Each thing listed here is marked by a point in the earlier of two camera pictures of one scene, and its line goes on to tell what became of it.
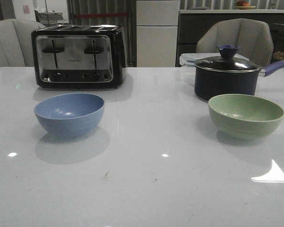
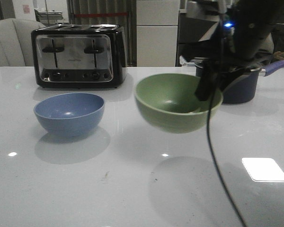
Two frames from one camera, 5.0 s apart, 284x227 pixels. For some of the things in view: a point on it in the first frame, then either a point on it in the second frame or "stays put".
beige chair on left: [11, 42] stays put
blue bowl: [69, 115] stays put
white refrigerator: [156, 30] stays put
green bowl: [244, 117] -> [169, 103]
